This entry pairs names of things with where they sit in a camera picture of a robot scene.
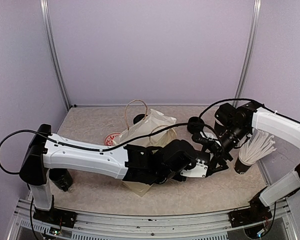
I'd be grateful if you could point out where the aluminium front rail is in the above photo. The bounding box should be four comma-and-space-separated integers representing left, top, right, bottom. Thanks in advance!
13, 198, 295, 240

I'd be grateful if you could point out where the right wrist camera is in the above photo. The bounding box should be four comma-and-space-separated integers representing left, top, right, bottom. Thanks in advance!
191, 132, 218, 145

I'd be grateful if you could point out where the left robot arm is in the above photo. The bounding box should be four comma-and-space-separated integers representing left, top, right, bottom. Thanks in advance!
17, 124, 231, 223

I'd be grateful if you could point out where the stack of paper cups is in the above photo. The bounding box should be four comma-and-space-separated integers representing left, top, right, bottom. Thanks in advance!
214, 119, 223, 135

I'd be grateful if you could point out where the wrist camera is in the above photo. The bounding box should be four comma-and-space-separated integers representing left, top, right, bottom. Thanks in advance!
180, 161, 208, 178
191, 132, 218, 145

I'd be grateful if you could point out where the red white patterned bowl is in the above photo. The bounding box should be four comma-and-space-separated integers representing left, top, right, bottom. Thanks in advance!
104, 132, 121, 146

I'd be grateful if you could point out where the corner metal post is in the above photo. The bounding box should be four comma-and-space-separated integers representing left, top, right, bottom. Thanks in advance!
40, 0, 72, 111
234, 0, 262, 99

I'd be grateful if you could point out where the dark green black can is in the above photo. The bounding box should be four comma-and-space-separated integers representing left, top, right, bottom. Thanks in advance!
49, 168, 73, 192

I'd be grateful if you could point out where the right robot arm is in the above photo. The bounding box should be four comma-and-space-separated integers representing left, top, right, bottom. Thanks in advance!
202, 99, 300, 222

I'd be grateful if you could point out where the beige paper bag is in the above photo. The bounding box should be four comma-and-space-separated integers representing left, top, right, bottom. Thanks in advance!
117, 99, 178, 197

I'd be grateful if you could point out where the stack of black lids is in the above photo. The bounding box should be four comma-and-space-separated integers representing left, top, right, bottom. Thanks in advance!
187, 116, 205, 135

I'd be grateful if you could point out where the right corner metal post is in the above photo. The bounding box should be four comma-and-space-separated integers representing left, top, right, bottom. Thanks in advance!
234, 0, 262, 99

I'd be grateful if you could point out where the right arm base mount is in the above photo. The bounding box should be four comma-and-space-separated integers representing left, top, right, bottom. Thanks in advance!
228, 197, 273, 228

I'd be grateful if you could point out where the black lid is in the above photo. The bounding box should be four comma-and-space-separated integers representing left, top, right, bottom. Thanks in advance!
133, 113, 148, 125

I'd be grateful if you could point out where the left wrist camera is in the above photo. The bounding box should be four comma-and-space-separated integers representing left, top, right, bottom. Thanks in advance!
180, 161, 208, 178

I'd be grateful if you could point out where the cup holding straws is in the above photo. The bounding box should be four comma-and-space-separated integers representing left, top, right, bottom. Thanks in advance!
234, 156, 255, 175

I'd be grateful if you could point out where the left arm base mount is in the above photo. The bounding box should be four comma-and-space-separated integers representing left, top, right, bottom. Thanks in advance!
33, 195, 78, 229

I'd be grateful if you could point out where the left corner metal post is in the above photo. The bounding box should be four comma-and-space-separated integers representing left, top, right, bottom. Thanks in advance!
40, 0, 72, 111

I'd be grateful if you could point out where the bundle of white straws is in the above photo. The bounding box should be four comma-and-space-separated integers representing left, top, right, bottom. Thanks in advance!
238, 129, 277, 166

